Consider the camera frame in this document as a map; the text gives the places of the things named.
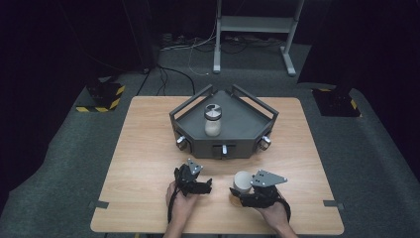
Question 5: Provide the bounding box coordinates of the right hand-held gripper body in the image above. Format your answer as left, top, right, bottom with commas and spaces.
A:
241, 169, 289, 209

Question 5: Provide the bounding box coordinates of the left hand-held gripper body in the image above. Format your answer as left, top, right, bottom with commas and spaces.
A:
173, 158, 204, 198

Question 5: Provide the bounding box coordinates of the amber jar with white lid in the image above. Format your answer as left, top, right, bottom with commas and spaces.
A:
229, 170, 256, 208

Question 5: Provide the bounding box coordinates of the glass jar with silver lid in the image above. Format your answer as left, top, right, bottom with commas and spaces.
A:
203, 102, 223, 138

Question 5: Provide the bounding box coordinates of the black corner shelf rack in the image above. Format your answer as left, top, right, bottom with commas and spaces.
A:
168, 83, 280, 161

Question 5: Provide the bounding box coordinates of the person's right hand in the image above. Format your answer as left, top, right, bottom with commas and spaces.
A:
258, 193, 292, 230

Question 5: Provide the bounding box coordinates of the person's left hand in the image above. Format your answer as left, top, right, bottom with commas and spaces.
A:
164, 179, 200, 227

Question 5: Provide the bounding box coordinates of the grey tape strip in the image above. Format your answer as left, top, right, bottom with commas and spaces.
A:
87, 199, 110, 210
322, 199, 346, 211

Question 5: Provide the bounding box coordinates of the black yellow striped stand base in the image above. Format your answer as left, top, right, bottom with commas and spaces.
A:
75, 76, 127, 114
310, 86, 363, 118

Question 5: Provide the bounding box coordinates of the dark power strip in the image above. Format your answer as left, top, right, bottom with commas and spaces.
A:
159, 32, 188, 52

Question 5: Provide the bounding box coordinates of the grey metal stand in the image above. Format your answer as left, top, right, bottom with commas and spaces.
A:
212, 0, 306, 77

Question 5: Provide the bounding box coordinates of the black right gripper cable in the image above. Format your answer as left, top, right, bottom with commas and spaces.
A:
278, 196, 293, 223

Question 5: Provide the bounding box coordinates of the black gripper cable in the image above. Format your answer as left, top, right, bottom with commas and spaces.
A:
278, 196, 293, 223
166, 183, 181, 225

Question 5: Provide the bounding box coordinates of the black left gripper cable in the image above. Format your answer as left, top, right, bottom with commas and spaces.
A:
166, 183, 181, 225

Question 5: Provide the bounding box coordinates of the black floor cable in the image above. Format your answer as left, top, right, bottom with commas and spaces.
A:
136, 63, 196, 97

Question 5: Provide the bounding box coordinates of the white floor cable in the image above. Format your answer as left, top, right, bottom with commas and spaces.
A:
160, 19, 220, 76

